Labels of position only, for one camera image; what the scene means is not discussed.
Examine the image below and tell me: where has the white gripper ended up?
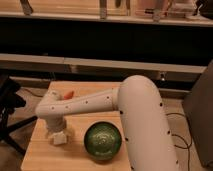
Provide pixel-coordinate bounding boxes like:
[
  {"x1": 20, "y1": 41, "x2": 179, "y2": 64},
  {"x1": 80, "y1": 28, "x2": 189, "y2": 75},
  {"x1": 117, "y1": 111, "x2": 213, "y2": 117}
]
[{"x1": 45, "y1": 116, "x2": 67, "y2": 133}]

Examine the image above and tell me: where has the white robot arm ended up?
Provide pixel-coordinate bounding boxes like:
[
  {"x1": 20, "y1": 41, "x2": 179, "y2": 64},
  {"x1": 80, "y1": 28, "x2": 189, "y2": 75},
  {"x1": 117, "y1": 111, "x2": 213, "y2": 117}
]
[{"x1": 35, "y1": 75, "x2": 181, "y2": 171}]

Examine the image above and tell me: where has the green ceramic bowl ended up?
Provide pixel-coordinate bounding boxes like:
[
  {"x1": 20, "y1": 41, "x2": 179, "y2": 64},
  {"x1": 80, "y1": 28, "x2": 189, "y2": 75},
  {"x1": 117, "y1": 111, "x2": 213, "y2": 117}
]
[{"x1": 84, "y1": 121, "x2": 122, "y2": 161}]

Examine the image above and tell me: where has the orange carrot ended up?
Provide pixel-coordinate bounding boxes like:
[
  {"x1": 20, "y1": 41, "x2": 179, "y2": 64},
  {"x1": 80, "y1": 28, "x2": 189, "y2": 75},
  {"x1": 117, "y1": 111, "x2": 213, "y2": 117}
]
[{"x1": 63, "y1": 91, "x2": 74, "y2": 100}]

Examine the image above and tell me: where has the wooden table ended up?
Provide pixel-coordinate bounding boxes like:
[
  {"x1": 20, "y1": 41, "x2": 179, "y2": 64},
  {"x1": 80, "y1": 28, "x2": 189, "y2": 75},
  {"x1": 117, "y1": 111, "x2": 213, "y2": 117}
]
[{"x1": 21, "y1": 83, "x2": 134, "y2": 171}]

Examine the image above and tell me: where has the black office chair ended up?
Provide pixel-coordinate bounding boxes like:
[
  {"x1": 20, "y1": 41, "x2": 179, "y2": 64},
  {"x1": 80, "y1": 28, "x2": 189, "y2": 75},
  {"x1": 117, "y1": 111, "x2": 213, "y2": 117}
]
[{"x1": 0, "y1": 74, "x2": 37, "y2": 155}]

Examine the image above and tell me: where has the dark cabinet at right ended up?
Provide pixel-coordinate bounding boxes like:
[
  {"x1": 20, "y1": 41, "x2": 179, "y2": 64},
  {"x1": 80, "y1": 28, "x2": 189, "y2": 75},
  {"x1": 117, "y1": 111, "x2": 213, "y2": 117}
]
[{"x1": 182, "y1": 60, "x2": 213, "y2": 170}]

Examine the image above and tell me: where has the black floor cable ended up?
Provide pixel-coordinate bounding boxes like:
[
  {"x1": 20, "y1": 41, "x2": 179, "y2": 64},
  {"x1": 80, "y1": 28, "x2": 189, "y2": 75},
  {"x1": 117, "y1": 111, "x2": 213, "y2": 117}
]
[{"x1": 165, "y1": 112, "x2": 193, "y2": 171}]

